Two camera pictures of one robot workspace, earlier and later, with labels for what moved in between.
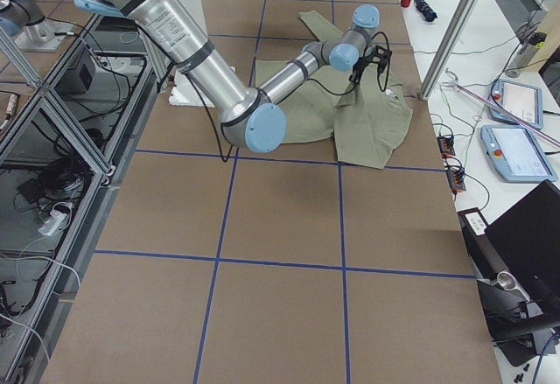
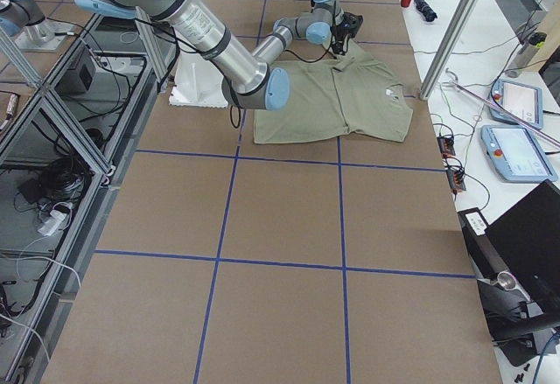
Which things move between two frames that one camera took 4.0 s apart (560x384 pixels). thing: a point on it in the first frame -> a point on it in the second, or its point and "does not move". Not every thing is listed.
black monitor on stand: x=516 y=263 does not move
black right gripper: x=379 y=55 -> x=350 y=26
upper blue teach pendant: x=523 y=101 does not move
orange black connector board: x=446 y=146 does not move
